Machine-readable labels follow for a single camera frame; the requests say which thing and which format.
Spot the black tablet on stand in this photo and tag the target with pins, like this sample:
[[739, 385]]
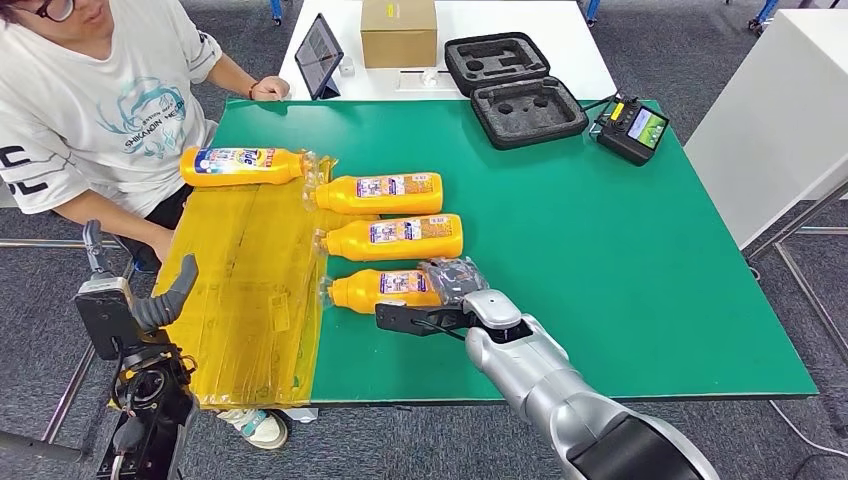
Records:
[[318, 56]]

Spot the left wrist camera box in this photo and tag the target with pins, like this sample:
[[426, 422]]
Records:
[[106, 324]]

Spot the yellow taped cardboard sheet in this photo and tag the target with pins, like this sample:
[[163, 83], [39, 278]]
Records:
[[252, 298]]

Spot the person's left forearm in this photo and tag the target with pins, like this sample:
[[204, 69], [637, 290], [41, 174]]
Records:
[[232, 76]]

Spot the white cabinet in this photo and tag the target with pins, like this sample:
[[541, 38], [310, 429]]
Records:
[[782, 119]]

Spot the black foam-lined open case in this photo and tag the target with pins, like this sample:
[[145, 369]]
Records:
[[528, 114]]

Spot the white table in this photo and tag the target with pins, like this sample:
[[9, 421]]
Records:
[[563, 66]]

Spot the black eyeglasses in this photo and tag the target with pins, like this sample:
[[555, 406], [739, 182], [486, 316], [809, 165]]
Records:
[[63, 10]]

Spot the person's left hand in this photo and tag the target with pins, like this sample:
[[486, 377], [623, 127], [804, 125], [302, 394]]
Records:
[[273, 88]]

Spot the black remote controller with screen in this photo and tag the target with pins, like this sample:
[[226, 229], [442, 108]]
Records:
[[630, 134]]

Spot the person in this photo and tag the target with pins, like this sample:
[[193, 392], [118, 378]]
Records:
[[99, 112]]

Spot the white and teal shoe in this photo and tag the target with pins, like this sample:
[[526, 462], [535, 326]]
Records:
[[262, 429]]

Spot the white flat card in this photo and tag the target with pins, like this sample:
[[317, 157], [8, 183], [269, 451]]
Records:
[[409, 84]]

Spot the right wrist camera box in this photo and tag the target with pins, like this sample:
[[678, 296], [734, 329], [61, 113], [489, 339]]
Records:
[[404, 318]]

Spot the blue metal cart frame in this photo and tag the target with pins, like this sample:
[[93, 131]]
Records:
[[593, 10], [277, 10]]

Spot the small white charger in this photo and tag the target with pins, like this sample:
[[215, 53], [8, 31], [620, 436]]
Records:
[[346, 66]]

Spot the small clear round item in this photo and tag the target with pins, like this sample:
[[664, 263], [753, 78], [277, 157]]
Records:
[[429, 78]]

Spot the person's right forearm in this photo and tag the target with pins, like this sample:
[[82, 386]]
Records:
[[112, 222]]

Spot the orange detergent bottle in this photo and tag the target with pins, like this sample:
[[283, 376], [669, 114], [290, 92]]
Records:
[[285, 169], [361, 295], [397, 205], [430, 250]]

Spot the white table foot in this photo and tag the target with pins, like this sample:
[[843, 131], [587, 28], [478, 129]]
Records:
[[301, 416]]

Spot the brown cardboard box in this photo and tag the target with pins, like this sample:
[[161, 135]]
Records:
[[399, 38]]

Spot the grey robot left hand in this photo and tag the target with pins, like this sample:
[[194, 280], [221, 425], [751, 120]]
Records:
[[169, 301]]

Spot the steel table leg frame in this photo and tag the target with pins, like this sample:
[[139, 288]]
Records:
[[825, 231], [40, 243]]

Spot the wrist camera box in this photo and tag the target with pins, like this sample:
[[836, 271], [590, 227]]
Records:
[[404, 318], [106, 324]]

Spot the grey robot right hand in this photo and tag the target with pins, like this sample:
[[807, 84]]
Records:
[[457, 278]]

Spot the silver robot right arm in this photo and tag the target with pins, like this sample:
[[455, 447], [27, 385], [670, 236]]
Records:
[[530, 371]]

